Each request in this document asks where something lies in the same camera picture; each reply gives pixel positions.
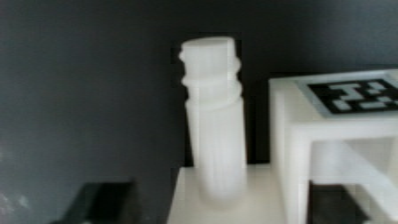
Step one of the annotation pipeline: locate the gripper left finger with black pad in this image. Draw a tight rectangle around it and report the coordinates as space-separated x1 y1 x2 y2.
52 182 143 224

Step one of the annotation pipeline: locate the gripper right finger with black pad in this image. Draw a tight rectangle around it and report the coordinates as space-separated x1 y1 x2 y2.
308 183 370 224

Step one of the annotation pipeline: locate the white chair seat part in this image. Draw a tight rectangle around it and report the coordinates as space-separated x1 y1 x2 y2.
168 37 272 224

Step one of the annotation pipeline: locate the white chair back frame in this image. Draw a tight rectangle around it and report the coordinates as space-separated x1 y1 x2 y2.
269 69 398 224

